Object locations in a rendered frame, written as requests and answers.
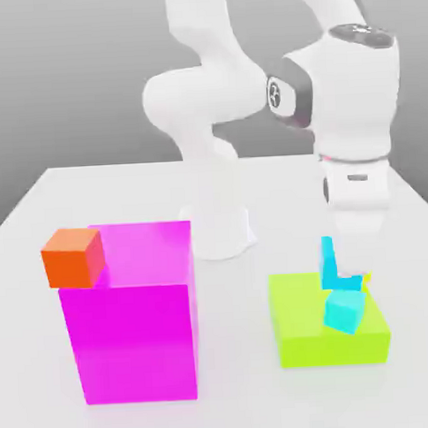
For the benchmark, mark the small yellow cube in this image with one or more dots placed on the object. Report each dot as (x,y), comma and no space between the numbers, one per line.
(367,277)

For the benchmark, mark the small orange cube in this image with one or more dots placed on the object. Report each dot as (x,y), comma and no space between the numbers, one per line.
(68,264)

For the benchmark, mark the large magenta box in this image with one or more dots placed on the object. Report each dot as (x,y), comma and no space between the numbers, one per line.
(136,345)

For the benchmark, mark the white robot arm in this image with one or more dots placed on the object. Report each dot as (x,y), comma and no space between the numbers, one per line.
(356,97)

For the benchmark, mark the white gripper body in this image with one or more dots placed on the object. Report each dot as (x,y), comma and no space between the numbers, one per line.
(358,227)

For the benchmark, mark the large lime green box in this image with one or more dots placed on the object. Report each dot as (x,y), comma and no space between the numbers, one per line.
(297,312)

